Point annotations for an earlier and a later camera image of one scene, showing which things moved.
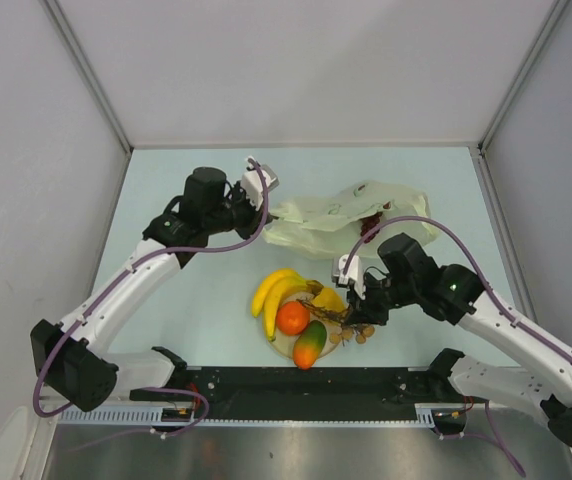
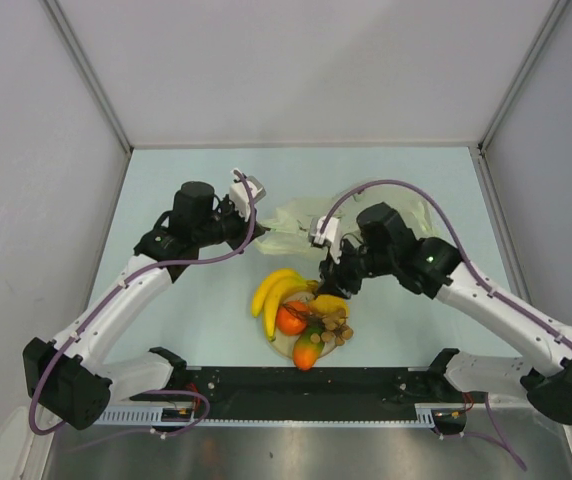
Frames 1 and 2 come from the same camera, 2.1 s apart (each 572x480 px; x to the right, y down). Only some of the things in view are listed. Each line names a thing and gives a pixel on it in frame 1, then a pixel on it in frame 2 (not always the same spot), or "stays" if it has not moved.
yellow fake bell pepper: x=329 y=299 stays
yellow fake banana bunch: x=274 y=288 stays
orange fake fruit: x=293 y=318 stays
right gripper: x=364 y=311 → x=335 y=275
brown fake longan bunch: x=359 y=332 → x=334 y=324
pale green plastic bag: x=329 y=224 stays
